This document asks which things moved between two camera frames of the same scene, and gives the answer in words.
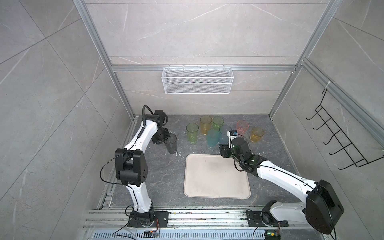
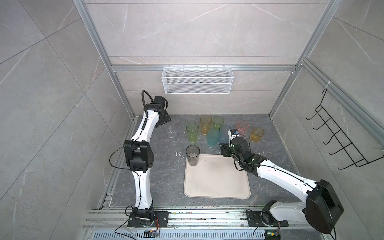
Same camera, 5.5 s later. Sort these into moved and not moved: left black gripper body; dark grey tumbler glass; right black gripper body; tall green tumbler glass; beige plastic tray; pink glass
Moved: left black gripper body; dark grey tumbler glass
Not moved: tall green tumbler glass; right black gripper body; beige plastic tray; pink glass
